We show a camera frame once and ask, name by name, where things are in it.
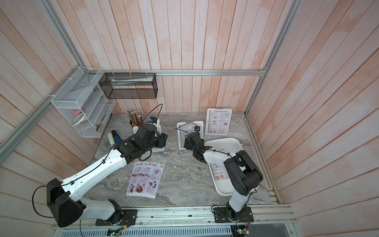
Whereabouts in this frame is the white wire shelf rack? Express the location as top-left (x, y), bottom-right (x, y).
top-left (51, 66), bottom-right (115, 138)

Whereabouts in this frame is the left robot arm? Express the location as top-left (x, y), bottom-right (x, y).
top-left (46, 123), bottom-right (168, 228)

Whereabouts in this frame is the red special menu sheet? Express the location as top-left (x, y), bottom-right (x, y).
top-left (126, 162), bottom-right (147, 197)
top-left (134, 162), bottom-right (165, 198)

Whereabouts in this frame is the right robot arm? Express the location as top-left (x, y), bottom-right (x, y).
top-left (184, 132), bottom-right (264, 217)

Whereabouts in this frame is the white eraser block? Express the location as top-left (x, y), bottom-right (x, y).
top-left (108, 133), bottom-right (115, 146)

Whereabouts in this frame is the red pencil cup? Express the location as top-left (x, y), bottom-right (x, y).
top-left (129, 120), bottom-right (144, 128)

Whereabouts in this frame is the coloured pencils bundle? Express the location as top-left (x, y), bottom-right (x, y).
top-left (127, 110), bottom-right (143, 124)

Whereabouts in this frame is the white tape roll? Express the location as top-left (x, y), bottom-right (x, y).
top-left (72, 113), bottom-right (86, 126)

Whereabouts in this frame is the white menu holder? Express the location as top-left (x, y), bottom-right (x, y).
top-left (133, 123), bottom-right (165, 153)
top-left (205, 108), bottom-right (233, 137)
top-left (177, 120), bottom-right (204, 151)

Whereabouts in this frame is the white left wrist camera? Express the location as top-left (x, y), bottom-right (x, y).
top-left (148, 117), bottom-right (160, 125)

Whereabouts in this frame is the white plastic tray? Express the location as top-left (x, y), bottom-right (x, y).
top-left (203, 138), bottom-right (243, 196)

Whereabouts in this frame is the black mesh basket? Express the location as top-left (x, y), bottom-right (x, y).
top-left (99, 72), bottom-right (158, 99)

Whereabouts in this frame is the white menu holder front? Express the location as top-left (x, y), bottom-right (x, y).
top-left (205, 108), bottom-right (233, 137)

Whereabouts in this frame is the blue stapler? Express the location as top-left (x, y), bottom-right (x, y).
top-left (111, 130), bottom-right (122, 144)

